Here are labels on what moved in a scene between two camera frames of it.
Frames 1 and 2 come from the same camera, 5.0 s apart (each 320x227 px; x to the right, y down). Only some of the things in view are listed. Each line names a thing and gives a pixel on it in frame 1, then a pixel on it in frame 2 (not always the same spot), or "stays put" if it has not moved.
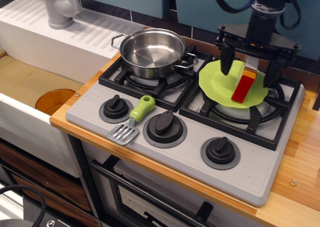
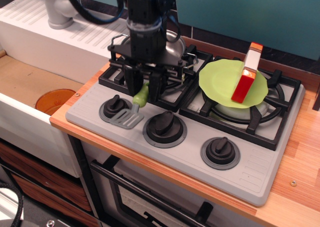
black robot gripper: (235, 37) -> (147, 52)
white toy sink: (35, 59) stays put
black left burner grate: (171, 92) stays put
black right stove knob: (220, 153) stays put
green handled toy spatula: (123, 133) -> (129, 118)
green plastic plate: (218, 88) stays put
